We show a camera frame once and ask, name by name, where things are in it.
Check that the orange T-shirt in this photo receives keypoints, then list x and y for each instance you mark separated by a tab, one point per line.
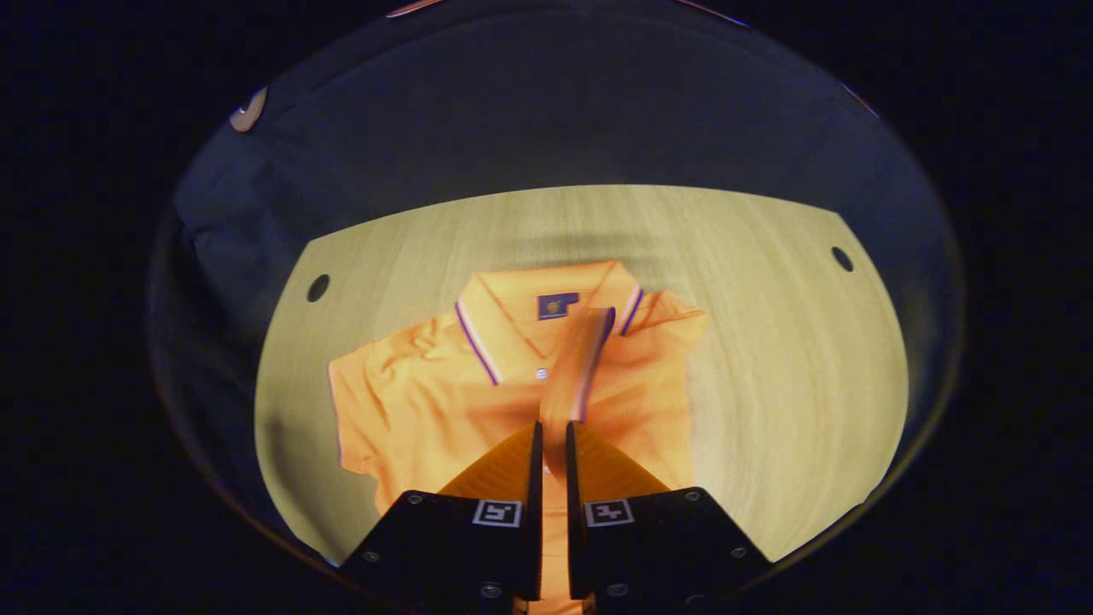
427	401

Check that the black backdrop cloth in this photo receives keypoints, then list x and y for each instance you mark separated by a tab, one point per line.
546	102

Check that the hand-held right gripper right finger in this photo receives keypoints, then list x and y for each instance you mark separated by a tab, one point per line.
649	547

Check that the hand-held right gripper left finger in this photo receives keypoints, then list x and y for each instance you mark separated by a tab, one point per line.
478	547

